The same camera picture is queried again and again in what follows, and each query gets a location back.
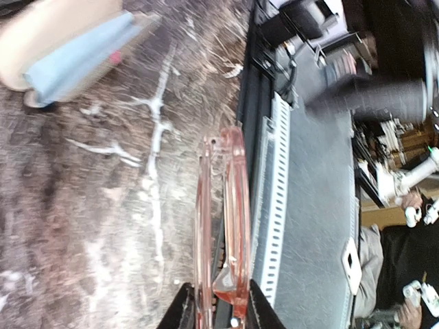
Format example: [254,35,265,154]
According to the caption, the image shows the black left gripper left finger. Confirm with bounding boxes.
[156,282,195,329]

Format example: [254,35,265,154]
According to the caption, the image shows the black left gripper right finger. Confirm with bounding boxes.
[246,279,285,329]

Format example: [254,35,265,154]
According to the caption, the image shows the pink translucent sunglasses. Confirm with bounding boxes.
[193,127,251,328]

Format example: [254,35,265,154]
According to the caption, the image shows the light blue cloth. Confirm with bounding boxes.
[23,11,148,108]

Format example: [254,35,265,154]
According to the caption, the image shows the white slotted cable duct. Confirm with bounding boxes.
[252,93,291,306]

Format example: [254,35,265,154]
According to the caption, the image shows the black front table rail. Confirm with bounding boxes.
[236,6,278,179]

